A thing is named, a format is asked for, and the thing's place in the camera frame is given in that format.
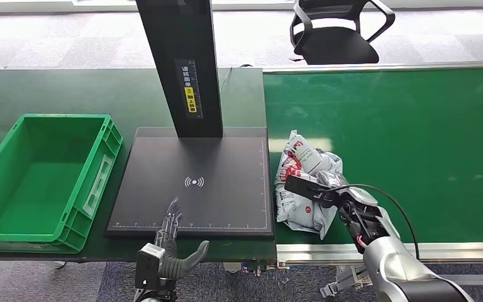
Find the black inbound scanner machine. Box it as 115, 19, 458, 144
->
106, 0, 275, 239

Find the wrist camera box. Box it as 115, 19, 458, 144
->
284, 175, 338, 208
135, 243, 166, 291

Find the aluminium conveyor frame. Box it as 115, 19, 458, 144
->
262, 60, 483, 298

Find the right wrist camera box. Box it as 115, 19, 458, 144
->
284, 175, 338, 208

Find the black yellow warning label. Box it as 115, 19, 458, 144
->
174, 58, 204, 121

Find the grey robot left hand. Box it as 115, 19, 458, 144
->
153, 197, 210, 281

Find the black office chair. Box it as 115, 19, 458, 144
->
289, 0, 396, 65

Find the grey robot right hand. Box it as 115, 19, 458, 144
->
315, 170, 351, 193

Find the green conveyor belt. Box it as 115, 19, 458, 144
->
263, 67, 483, 246

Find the thin black power cable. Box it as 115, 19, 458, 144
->
219, 64, 253, 96

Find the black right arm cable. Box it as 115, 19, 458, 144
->
325, 183, 421, 261

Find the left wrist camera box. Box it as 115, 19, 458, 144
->
135, 243, 166, 291

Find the green plastic crate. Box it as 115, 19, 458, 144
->
0, 113, 123, 255

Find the white plastic mailer package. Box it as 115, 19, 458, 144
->
274, 130, 345, 240

